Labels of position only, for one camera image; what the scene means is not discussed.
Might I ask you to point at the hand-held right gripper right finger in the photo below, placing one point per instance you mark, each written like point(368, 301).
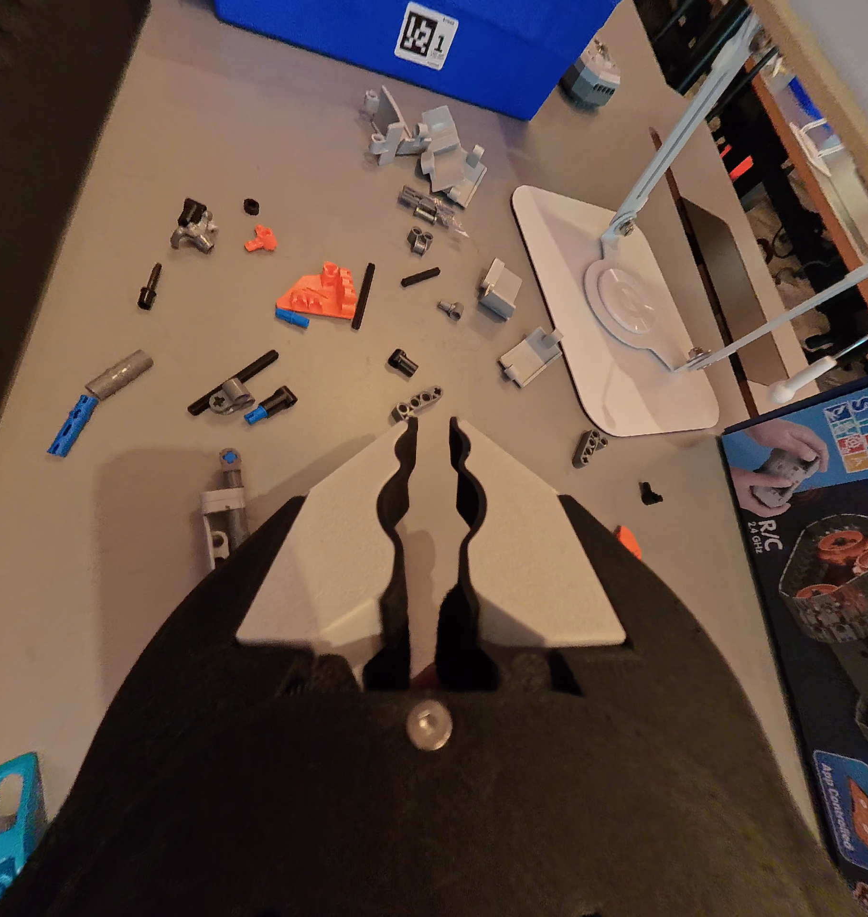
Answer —
point(541, 573)

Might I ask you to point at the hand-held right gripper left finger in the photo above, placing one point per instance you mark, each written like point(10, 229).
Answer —
point(319, 573)

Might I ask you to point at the small orange connector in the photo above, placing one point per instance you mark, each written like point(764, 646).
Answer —
point(262, 240)

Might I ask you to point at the orange curved panel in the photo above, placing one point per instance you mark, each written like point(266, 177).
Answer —
point(629, 541)

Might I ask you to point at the dark grey short beam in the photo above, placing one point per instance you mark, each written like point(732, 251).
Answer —
point(590, 449)

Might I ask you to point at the small black toy piece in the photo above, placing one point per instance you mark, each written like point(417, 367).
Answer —
point(650, 494)

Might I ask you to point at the black and blue pin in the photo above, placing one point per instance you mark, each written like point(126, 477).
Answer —
point(276, 400)

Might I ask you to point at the dark grey angled beam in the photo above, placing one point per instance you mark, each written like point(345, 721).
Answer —
point(412, 407)

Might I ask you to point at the light grey flat clip panel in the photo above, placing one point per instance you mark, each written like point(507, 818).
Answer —
point(527, 358)

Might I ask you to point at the small black connector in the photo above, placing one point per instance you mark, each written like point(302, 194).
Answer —
point(403, 362)

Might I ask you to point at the small blue pin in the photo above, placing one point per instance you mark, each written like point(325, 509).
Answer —
point(290, 317)

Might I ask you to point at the orange wedge panel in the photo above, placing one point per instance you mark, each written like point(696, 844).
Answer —
point(312, 297)

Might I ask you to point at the small dark grey pin connector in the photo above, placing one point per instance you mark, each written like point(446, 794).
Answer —
point(452, 309)

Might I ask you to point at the blue toy kit box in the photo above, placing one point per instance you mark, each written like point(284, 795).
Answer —
point(799, 680)

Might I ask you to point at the blue pin with grey sleeve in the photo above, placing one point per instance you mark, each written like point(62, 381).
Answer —
point(122, 372)

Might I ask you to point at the light grey boxy panel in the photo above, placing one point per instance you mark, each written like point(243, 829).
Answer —
point(502, 294)

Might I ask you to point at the short black axle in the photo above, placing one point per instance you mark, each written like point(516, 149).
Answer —
point(421, 277)

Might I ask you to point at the long black pin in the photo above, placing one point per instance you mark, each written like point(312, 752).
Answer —
point(149, 286)

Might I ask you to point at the white book stand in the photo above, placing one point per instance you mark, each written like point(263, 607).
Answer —
point(570, 236)

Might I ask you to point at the dark grey double tube connector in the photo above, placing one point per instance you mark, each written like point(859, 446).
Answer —
point(421, 242)

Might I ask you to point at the grey joint with black pin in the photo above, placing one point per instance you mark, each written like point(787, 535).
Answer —
point(194, 233)

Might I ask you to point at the small clear plastic wrapper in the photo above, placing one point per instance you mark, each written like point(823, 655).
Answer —
point(452, 218)

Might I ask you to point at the dark grey connector block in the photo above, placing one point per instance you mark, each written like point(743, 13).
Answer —
point(419, 208)

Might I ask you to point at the black dimpled foam pad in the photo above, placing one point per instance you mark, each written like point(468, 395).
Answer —
point(32, 179)

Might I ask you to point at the grey toy control hub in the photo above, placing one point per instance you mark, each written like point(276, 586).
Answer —
point(591, 79)

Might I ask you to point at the blue plastic bin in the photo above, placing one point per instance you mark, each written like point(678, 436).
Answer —
point(319, 43)

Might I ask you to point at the cyan toy frame piece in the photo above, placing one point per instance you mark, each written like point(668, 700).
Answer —
point(38, 788)

